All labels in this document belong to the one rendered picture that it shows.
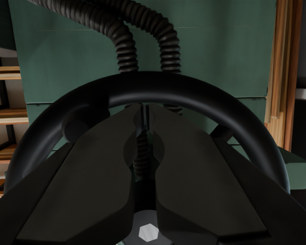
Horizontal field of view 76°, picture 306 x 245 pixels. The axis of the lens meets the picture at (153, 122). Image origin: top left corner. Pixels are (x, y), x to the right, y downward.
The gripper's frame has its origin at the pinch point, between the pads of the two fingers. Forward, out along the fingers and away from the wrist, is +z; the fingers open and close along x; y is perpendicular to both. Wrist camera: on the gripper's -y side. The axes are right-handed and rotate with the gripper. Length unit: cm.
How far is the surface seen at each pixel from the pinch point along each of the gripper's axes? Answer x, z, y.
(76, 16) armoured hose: -7.5, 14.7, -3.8
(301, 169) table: 30.1, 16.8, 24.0
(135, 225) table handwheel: -1.3, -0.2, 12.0
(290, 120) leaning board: 110, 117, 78
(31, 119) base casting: -21.3, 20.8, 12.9
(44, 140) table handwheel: -9.0, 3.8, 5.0
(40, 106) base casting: -19.5, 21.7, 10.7
